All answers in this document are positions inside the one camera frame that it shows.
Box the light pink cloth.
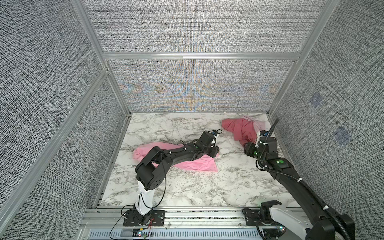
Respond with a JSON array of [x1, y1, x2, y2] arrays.
[[132, 142, 220, 173]]

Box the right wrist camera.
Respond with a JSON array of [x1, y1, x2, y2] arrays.
[[256, 130, 268, 144]]

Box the aluminium corner post right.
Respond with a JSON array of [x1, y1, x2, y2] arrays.
[[267, 0, 340, 117]]

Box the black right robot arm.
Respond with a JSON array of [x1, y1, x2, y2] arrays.
[[244, 131, 356, 240]]

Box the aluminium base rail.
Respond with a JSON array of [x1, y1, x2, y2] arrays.
[[74, 206, 337, 240]]

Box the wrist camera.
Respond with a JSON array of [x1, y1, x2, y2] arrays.
[[256, 130, 268, 144], [211, 129, 223, 140]]

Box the aluminium corner post left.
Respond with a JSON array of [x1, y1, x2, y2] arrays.
[[71, 0, 132, 116]]

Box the dark pink cloth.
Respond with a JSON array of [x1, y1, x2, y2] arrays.
[[222, 118, 262, 146]]

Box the aluminium horizontal back bar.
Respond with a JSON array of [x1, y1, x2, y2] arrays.
[[103, 52, 301, 61]]

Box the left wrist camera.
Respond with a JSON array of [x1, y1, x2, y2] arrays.
[[211, 129, 223, 140]]

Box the aluminium left wall bar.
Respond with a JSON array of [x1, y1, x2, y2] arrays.
[[0, 68, 109, 226]]

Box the aluminium corner post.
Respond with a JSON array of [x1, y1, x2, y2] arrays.
[[267, 0, 340, 117], [71, 0, 132, 116]]

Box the pale pink cloth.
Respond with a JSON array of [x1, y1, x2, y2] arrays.
[[245, 116, 266, 137]]

